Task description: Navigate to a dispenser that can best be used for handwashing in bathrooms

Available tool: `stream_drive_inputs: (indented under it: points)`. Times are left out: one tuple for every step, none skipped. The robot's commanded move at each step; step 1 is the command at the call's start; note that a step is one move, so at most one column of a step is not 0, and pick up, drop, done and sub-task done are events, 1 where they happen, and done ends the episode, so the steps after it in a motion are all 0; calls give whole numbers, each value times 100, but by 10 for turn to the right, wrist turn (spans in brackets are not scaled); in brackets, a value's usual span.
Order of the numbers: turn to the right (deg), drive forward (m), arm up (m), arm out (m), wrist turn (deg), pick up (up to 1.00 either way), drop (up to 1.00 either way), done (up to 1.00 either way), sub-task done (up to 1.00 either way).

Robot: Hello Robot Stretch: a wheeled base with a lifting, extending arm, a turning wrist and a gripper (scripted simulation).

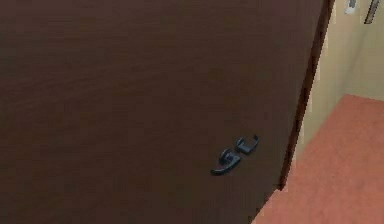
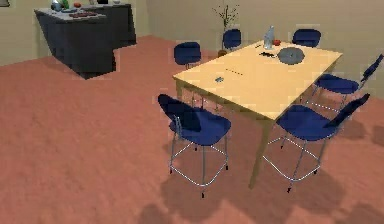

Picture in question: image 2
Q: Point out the blue chair with metal legs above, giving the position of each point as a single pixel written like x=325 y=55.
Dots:
x=306 y=125
x=187 y=52
x=200 y=125
x=336 y=84
x=306 y=36
x=231 y=38

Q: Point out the framed wall picture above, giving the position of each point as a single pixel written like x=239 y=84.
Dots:
x=6 y=2

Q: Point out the red tomato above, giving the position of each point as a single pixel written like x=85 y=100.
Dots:
x=77 y=5

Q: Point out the small black flat object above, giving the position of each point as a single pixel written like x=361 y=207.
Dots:
x=266 y=54

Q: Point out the green house plant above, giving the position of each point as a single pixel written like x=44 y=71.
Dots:
x=226 y=15

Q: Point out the black kitchen counter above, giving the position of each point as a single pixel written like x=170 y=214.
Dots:
x=86 y=40

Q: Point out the dark red tray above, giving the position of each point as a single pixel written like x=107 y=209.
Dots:
x=83 y=14

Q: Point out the grey round plate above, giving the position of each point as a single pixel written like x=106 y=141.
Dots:
x=291 y=55

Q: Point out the small blue grey object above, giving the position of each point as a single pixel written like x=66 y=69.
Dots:
x=219 y=79

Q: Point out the red apple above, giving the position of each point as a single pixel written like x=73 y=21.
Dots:
x=276 y=42

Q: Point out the white bowl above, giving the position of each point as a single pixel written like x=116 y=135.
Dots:
x=116 y=2

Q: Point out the black box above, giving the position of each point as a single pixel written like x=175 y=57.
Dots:
x=102 y=1

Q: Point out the grey blue kettle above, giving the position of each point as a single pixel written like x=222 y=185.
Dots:
x=56 y=5

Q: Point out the thin dark pencil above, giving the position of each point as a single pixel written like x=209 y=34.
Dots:
x=234 y=72

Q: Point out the green bottle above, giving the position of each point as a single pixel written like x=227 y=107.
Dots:
x=65 y=4

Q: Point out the clear glass bottle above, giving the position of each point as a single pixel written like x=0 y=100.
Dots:
x=269 y=38

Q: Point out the pale wooden dining table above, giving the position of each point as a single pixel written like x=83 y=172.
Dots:
x=263 y=80

